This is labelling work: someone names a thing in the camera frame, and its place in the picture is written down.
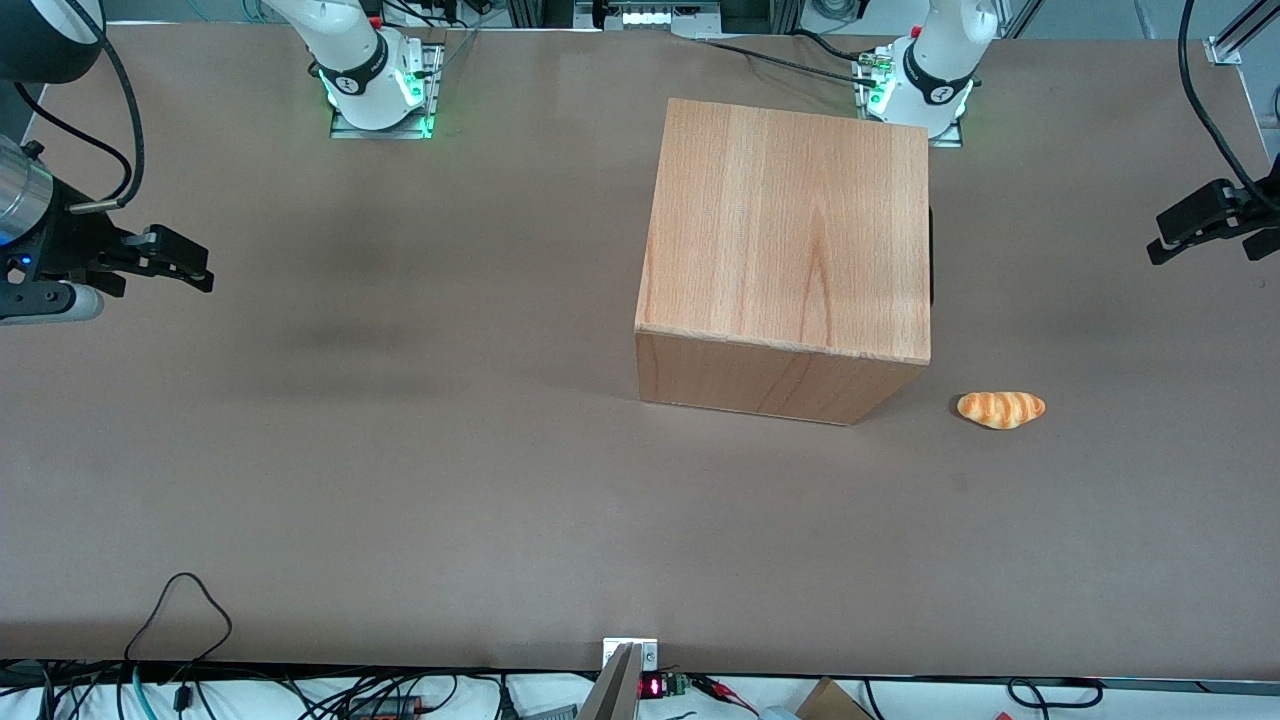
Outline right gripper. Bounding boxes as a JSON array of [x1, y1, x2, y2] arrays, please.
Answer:
[[0, 195, 216, 301]]

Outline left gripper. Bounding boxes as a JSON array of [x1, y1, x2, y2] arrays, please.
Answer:
[[1147, 178, 1280, 267]]

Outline wooden drawer cabinet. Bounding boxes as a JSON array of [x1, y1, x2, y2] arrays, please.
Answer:
[[634, 97, 933, 427]]

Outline toy croissant bread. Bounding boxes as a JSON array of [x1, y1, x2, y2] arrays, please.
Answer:
[[957, 390, 1047, 431]]

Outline brown cardboard piece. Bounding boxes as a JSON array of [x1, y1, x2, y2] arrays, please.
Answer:
[[794, 677, 877, 720]]

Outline red clip leads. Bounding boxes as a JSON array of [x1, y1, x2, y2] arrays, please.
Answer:
[[688, 674, 759, 715]]

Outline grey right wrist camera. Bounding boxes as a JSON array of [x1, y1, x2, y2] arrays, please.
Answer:
[[0, 283, 105, 325]]

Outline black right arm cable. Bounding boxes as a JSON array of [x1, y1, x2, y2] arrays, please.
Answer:
[[10, 20, 147, 214]]

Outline aluminium frame profile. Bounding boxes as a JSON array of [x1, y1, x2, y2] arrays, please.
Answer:
[[1204, 0, 1280, 67]]

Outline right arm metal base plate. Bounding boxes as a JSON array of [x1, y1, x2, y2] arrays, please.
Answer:
[[330, 40, 447, 140]]

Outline thin black looped cable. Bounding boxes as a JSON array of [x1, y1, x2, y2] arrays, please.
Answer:
[[124, 572, 234, 666]]

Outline black cable on table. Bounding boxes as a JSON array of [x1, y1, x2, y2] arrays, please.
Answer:
[[694, 36, 883, 87]]

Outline black cable loop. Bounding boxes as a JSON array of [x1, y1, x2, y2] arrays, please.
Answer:
[[1006, 677, 1104, 710]]

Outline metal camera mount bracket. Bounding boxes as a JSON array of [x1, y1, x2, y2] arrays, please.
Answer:
[[577, 637, 660, 720]]

